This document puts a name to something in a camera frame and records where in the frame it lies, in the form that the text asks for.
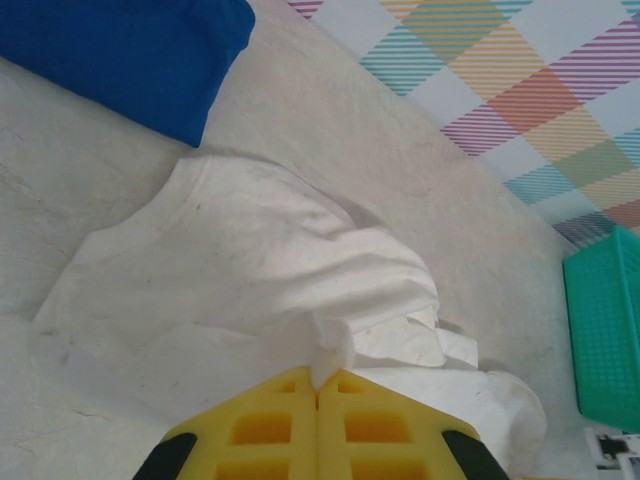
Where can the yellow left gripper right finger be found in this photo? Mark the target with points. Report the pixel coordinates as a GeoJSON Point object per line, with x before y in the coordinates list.
{"type": "Point", "coordinates": [380, 430]}

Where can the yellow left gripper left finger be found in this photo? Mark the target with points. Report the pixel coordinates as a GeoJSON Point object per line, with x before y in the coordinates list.
{"type": "Point", "coordinates": [260, 430]}

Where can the white t-shirt with black print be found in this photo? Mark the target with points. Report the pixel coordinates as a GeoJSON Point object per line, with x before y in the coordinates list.
{"type": "Point", "coordinates": [225, 280]}

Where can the teal plastic mesh basket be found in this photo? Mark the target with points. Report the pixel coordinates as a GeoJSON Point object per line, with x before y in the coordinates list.
{"type": "Point", "coordinates": [605, 330]}

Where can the blue folded cloth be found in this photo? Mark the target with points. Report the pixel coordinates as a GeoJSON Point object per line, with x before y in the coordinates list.
{"type": "Point", "coordinates": [125, 60]}

